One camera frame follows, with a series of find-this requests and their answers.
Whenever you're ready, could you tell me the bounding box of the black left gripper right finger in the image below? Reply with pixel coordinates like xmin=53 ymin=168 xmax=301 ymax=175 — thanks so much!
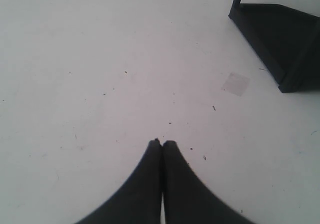
xmin=162 ymin=140 xmax=252 ymax=223

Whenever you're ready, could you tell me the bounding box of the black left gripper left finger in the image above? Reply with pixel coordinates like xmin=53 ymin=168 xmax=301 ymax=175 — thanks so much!
xmin=78 ymin=139 xmax=163 ymax=223

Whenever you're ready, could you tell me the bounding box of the black two-tier shelf rack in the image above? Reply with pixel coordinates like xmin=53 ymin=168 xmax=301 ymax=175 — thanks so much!
xmin=228 ymin=0 xmax=320 ymax=93

